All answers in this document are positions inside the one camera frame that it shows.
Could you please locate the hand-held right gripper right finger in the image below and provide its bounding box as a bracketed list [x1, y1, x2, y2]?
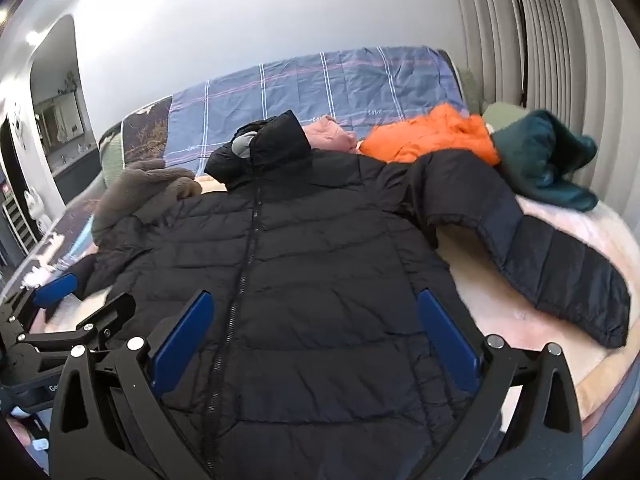
[416, 289, 583, 480]

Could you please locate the dark cabinet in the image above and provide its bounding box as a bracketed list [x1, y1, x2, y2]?
[50, 147, 103, 206]

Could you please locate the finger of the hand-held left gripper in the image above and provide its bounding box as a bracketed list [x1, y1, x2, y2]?
[0, 272, 80, 328]
[10, 292, 137, 361]

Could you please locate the cream plush blanket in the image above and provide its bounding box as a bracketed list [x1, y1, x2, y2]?
[30, 175, 640, 426]

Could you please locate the wall mirror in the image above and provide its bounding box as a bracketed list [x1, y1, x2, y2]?
[32, 94, 86, 142]

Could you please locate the dark teal jacket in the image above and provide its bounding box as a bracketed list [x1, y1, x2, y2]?
[492, 109, 600, 212]

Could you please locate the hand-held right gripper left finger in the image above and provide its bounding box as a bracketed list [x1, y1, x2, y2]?
[48, 289, 216, 480]

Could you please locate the black puffer jacket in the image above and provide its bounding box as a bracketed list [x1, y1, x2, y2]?
[82, 110, 632, 480]

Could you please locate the black floor lamp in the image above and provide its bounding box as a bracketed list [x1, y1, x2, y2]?
[500, 0, 531, 108]

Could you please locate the pink puffer jacket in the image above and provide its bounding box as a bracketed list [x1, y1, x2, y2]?
[302, 115, 363, 156]

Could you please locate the brown fleece garment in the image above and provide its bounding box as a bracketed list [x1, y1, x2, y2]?
[91, 159, 203, 248]

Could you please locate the orange puffer jacket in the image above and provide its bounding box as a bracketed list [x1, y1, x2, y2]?
[359, 104, 502, 166]

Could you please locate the sage green pillow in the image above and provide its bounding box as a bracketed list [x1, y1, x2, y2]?
[98, 127, 126, 186]
[482, 102, 526, 133]
[457, 67, 483, 113]

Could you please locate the white figurine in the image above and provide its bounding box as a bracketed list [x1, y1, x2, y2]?
[25, 187, 52, 232]
[10, 105, 29, 151]

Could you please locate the grey pleated curtain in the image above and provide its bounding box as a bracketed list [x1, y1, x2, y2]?
[447, 0, 631, 201]

